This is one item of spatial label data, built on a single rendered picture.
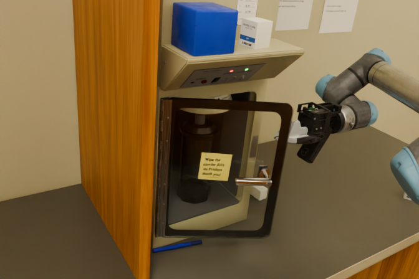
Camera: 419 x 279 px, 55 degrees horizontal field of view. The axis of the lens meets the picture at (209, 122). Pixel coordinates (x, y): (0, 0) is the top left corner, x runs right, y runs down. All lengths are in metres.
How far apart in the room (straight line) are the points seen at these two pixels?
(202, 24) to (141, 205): 0.42
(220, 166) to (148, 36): 0.39
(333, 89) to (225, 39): 0.50
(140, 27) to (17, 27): 0.53
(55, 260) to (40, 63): 0.55
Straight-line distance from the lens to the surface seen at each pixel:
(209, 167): 1.01
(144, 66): 0.79
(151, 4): 0.77
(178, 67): 0.83
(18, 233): 1.27
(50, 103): 1.33
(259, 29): 0.92
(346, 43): 2.00
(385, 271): 1.53
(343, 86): 1.26
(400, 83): 1.17
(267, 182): 1.00
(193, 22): 0.81
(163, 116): 0.94
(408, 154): 0.98
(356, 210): 1.48
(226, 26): 0.84
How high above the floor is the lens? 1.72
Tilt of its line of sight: 24 degrees down
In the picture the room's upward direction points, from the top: 6 degrees clockwise
